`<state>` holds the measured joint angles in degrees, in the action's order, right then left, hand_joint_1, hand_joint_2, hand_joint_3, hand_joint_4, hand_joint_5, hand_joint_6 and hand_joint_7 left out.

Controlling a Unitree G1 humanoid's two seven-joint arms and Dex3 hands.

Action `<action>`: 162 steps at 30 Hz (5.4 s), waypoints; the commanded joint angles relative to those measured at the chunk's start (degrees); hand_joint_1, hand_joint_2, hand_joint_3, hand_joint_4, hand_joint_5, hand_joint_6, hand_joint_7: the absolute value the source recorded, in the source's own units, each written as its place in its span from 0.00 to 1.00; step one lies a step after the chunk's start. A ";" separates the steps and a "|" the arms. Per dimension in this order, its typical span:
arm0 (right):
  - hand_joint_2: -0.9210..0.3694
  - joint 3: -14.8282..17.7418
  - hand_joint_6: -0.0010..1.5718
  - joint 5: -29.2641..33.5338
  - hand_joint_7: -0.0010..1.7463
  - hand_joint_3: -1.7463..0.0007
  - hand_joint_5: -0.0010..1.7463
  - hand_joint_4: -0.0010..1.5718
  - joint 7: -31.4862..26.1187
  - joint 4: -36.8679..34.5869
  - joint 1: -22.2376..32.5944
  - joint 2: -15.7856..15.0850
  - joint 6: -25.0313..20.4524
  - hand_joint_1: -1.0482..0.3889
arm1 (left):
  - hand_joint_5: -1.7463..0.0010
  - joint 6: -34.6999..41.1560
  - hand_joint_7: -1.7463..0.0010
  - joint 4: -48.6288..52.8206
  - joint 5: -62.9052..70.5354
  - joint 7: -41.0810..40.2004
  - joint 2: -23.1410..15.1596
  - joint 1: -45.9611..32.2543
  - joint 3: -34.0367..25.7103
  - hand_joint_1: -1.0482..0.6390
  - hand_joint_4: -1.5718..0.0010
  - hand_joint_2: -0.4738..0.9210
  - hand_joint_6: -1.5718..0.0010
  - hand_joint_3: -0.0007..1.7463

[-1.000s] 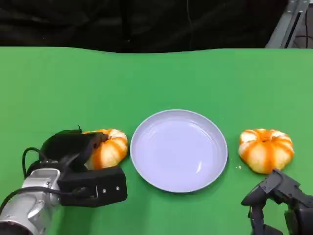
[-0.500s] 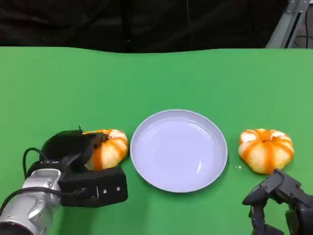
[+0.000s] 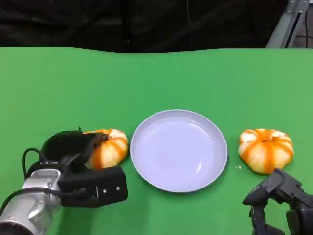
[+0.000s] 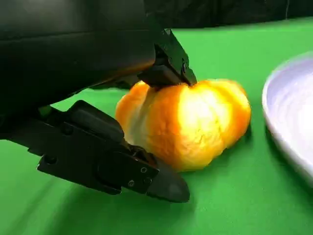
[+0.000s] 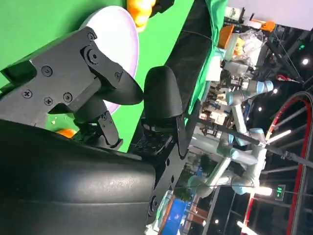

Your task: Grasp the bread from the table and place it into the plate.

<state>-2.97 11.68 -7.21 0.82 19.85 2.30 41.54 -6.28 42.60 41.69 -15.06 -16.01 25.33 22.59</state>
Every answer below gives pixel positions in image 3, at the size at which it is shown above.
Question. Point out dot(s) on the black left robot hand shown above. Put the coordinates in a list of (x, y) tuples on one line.
[(66, 147)]

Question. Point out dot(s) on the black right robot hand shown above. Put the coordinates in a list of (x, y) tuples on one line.
[(299, 203)]

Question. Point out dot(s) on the orange white toy bread roll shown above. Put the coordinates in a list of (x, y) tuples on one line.
[(112, 151), (266, 153)]

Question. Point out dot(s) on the small bread crumb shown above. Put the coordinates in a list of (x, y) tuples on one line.
[(238, 167)]

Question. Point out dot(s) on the green table cloth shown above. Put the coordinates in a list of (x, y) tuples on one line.
[(156, 83)]

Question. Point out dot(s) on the lilac plate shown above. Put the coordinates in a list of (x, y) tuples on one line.
[(178, 151)]

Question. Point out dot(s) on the black backdrop curtain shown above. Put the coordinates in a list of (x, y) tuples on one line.
[(97, 22)]

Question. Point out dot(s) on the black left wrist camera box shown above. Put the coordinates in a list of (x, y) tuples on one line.
[(107, 183)]

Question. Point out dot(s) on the grey metal frame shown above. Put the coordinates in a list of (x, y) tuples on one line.
[(286, 27)]

